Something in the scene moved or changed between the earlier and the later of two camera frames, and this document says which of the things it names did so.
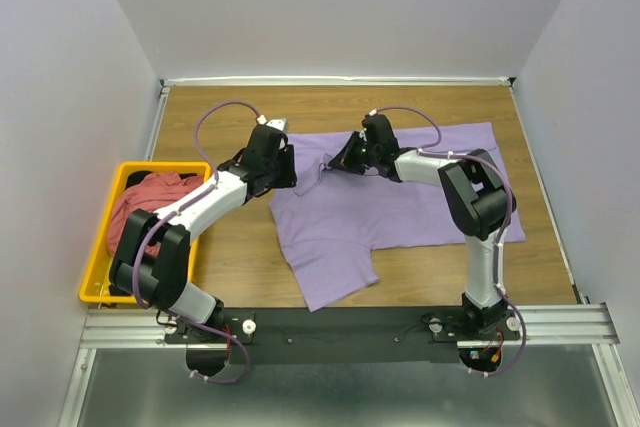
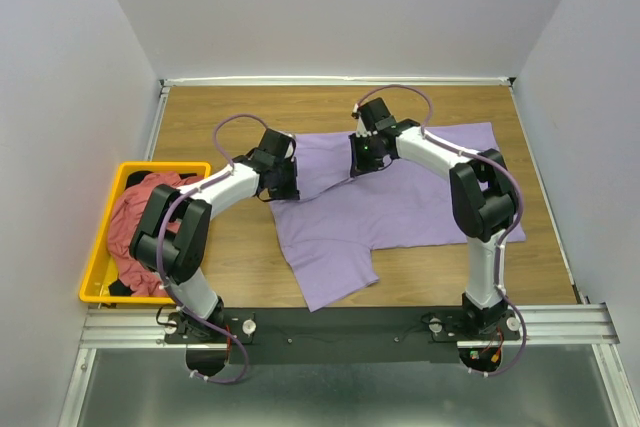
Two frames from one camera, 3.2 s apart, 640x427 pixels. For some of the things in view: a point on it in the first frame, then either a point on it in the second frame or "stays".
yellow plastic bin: x=95 y=286 stays
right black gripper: x=353 y=153 to x=362 y=159
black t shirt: x=131 y=180 stays
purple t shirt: x=329 y=225 stays
